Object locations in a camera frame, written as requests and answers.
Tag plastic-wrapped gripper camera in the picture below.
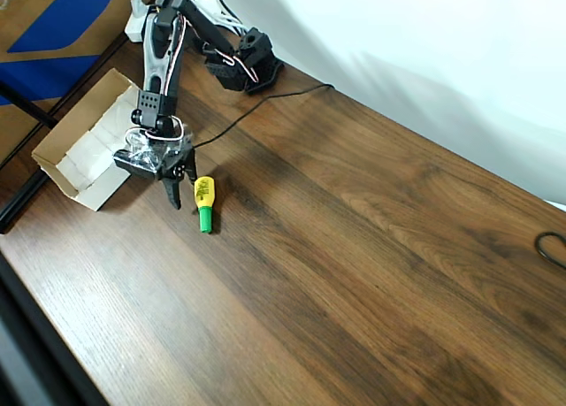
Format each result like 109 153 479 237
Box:
112 125 195 181

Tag black cable loop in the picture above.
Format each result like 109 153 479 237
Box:
534 232 566 270

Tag yellow green marker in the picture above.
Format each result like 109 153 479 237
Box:
193 175 217 234

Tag thin black camera cable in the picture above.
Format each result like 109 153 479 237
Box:
193 83 335 149

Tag black metal rail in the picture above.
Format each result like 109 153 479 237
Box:
0 169 52 235

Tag white cardboard box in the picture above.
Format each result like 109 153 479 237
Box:
30 67 143 212

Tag black metal pole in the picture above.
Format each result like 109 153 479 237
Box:
0 81 59 127

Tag large brown blue-printed carton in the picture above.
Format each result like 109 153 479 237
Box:
0 0 147 168

